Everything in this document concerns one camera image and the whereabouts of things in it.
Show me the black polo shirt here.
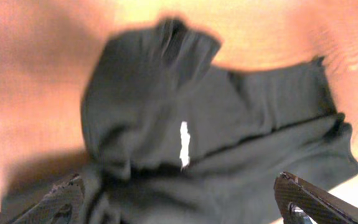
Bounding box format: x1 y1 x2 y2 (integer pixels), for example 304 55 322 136
79 19 358 223

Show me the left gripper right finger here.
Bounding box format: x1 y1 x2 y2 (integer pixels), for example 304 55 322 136
274 172 358 224

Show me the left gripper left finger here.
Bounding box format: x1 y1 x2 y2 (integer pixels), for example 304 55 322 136
12 174 84 224

